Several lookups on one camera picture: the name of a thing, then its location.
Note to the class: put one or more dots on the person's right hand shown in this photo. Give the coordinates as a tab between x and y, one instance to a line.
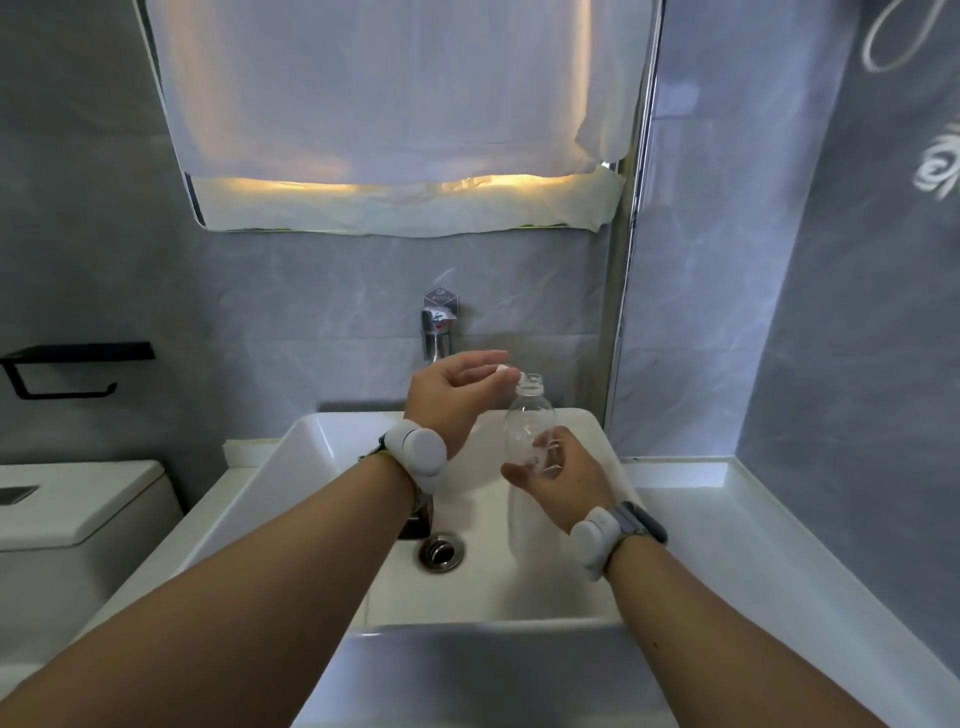
571	484

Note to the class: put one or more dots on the person's left hand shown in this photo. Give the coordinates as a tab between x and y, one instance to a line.
439	397

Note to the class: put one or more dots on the person's right thumb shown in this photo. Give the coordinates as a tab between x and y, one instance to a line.
520	474

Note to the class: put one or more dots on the person's left thumb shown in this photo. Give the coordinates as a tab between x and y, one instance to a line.
504	382

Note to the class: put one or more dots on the clear plastic bottle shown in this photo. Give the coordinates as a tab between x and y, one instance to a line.
529	420

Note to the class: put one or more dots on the person's left forearm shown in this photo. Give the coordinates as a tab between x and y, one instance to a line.
225	600

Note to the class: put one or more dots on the person's right forearm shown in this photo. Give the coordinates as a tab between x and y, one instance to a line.
712	637

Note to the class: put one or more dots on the chrome sink faucet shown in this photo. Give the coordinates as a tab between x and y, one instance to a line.
439	330

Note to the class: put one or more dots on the white round wrist tracker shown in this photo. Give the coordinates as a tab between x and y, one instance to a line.
595	541
416	450

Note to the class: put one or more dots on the metal sink drain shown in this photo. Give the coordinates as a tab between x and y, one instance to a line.
442	552

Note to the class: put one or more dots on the white ceramic sink basin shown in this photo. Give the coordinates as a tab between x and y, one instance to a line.
480	592

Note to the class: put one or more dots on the white hanging cloth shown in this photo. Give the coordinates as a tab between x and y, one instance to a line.
375	82

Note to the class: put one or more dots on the black toilet paper holder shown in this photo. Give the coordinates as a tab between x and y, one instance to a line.
75	352

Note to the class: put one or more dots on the white toilet tank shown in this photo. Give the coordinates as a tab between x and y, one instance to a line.
67	540

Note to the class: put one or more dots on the lit wall mirror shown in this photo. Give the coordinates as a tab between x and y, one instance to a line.
193	196

